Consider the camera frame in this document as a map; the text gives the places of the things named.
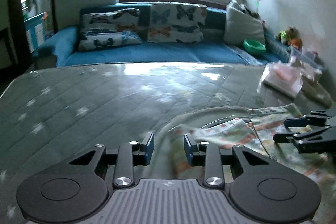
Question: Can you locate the blue cabinet beyond doorway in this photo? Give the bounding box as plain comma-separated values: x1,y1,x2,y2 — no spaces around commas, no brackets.
24,12,48,53

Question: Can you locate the blue sofa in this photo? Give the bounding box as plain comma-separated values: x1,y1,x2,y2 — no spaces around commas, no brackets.
33,2,290,69

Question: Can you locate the middle butterfly cushion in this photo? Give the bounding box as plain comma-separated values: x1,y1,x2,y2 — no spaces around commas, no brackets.
147,2,207,43

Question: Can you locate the cream crumpled garment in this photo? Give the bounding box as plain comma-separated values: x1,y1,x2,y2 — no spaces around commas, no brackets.
300,65,334,108

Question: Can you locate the grey quilted star table cover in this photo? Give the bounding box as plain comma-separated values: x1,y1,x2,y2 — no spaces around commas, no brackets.
1,63,335,223

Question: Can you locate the plain white pillow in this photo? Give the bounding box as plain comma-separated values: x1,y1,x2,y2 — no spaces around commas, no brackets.
224,0,265,46

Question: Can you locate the plush toys pile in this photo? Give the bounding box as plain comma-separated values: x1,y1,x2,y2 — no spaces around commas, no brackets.
275,27,302,51

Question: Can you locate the left butterfly pillow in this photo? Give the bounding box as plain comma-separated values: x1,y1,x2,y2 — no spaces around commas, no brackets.
78,8,141,51

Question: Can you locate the patterned green baby garment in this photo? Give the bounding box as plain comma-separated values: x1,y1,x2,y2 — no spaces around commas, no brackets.
167,103,336,224

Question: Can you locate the folded pink garment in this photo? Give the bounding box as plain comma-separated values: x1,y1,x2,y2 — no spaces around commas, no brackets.
261,63,303,99

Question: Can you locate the green plastic bowl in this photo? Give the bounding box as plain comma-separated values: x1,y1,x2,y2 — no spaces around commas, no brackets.
243,39,266,55

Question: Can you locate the clear plastic storage box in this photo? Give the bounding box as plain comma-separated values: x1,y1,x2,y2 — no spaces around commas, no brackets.
290,47,325,72

